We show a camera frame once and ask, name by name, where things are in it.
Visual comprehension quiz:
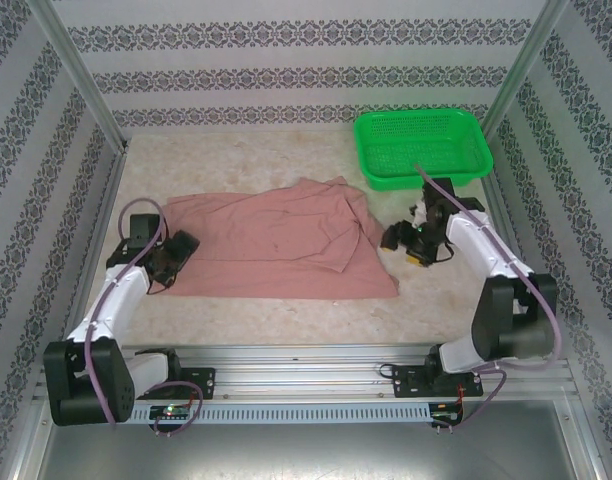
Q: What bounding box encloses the pink t-shirt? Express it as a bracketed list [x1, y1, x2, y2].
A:
[163, 177, 401, 301]

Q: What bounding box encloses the green plastic mesh basket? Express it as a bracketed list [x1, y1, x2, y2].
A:
[353, 108, 495, 193]

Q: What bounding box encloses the small controller circuit board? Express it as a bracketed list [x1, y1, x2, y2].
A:
[430, 402, 465, 426]
[148, 404, 195, 420]

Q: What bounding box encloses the brushed metal panel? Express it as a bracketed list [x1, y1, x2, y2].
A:
[15, 419, 602, 480]

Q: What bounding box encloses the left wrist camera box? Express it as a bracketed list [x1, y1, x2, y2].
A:
[127, 213, 159, 248]

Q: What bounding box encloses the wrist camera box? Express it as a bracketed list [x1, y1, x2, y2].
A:
[127, 213, 159, 248]
[410, 176, 457, 216]

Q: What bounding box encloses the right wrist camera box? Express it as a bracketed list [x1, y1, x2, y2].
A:
[410, 176, 457, 216]

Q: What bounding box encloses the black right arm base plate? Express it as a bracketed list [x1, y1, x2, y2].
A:
[393, 363, 485, 400]

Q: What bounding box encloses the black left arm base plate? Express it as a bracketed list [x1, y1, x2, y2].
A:
[178, 367, 217, 401]

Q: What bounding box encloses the aluminium mounting rail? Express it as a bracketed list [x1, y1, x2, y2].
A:
[33, 342, 580, 404]

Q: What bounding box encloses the grey slotted cable duct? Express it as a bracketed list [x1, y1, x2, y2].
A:
[130, 402, 432, 425]

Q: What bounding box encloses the aluminium corner post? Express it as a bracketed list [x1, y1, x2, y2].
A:
[28, 0, 130, 151]
[479, 0, 573, 136]

